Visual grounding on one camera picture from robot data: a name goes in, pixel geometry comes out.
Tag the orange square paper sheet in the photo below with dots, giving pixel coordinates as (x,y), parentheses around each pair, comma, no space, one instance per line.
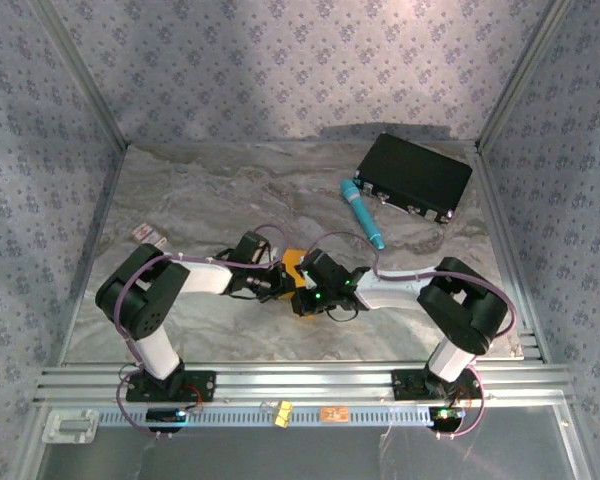
(292,257)

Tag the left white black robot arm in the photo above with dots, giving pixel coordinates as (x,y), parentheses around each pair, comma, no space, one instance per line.
(155,355)

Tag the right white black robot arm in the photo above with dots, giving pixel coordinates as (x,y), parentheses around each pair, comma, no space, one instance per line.
(395,295)

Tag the teal marker pen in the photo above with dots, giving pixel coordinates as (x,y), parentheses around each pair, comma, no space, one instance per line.
(360,210)

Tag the yellow clip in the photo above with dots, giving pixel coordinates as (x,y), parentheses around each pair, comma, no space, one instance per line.
(282,414)

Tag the orange label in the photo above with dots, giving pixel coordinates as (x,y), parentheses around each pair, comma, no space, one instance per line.
(334,414)

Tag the small red white card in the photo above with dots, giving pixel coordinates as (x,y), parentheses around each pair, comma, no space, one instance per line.
(142,231)

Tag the black hard case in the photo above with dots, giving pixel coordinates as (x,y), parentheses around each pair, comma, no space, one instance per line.
(410,170)

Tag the long aluminium mounting rail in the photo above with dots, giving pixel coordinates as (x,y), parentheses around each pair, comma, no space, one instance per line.
(305,385)

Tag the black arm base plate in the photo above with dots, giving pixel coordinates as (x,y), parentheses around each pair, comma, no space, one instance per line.
(205,386)
(405,385)

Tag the aluminium frame bar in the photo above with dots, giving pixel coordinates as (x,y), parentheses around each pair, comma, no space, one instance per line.
(92,255)
(522,72)
(82,75)
(510,250)

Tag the white metal bracket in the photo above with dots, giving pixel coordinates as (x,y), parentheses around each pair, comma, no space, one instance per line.
(70,426)

